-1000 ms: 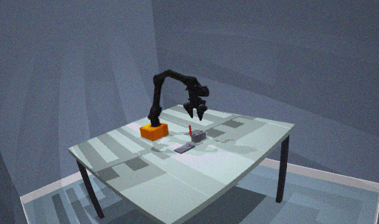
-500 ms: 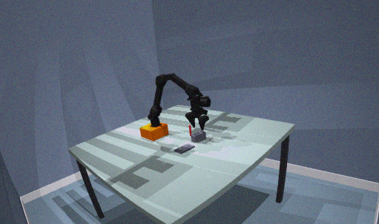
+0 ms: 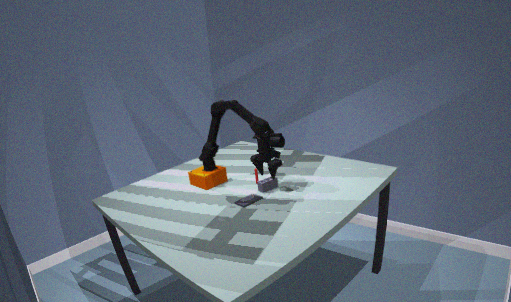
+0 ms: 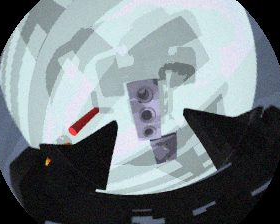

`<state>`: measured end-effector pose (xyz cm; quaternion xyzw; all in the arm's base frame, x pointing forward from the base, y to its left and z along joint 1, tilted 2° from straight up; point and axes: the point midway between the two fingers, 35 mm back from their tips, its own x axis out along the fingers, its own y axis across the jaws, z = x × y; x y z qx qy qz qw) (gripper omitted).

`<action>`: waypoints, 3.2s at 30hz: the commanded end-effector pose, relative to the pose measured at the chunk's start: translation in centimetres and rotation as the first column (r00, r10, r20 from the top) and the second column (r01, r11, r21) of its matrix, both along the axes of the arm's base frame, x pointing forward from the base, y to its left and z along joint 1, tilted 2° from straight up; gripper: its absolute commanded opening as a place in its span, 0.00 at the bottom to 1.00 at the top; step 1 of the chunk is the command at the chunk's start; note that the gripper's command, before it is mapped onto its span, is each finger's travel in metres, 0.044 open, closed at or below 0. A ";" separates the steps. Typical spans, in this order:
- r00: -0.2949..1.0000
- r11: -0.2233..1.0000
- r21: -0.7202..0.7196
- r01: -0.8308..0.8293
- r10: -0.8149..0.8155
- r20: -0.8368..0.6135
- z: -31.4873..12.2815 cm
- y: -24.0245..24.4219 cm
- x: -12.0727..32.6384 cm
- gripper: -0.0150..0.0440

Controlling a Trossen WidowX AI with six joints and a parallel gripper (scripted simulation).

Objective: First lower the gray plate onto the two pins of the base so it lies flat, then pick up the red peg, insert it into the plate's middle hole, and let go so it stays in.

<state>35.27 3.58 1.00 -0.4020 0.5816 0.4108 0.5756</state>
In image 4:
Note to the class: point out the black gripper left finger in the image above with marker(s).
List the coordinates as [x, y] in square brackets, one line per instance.
[91, 157]

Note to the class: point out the red peg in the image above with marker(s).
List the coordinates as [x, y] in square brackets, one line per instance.
[76, 127]

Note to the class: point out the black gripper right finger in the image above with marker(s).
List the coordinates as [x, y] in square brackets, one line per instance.
[219, 134]

